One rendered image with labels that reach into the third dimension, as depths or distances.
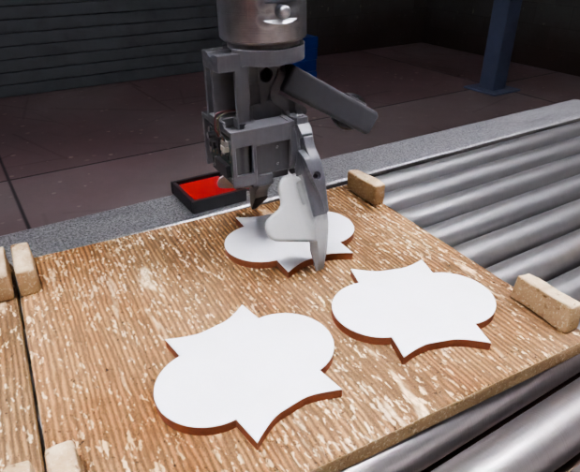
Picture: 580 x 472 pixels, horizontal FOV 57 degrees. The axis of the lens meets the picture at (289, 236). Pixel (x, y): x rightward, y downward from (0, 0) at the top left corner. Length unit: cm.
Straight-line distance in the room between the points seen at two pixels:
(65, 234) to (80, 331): 22
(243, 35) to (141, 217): 31
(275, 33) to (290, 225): 16
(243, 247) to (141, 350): 16
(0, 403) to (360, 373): 26
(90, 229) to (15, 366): 26
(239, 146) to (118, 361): 20
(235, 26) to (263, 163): 12
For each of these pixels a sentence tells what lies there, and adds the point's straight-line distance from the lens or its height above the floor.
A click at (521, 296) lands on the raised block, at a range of 52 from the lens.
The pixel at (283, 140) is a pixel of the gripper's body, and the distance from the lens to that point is 48.
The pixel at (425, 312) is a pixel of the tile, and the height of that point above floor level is 94.
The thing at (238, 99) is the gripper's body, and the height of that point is 110.
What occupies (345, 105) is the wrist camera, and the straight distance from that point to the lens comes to 52.
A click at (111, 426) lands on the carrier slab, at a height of 94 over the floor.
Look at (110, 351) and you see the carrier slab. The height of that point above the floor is 94.
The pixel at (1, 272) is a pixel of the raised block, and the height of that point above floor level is 96.
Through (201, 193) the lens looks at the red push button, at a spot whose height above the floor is 93.
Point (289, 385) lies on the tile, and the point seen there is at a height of 94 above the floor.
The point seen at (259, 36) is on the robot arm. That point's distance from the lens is 45.
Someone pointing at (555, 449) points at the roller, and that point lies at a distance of 44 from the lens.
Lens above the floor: 123
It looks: 30 degrees down
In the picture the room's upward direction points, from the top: straight up
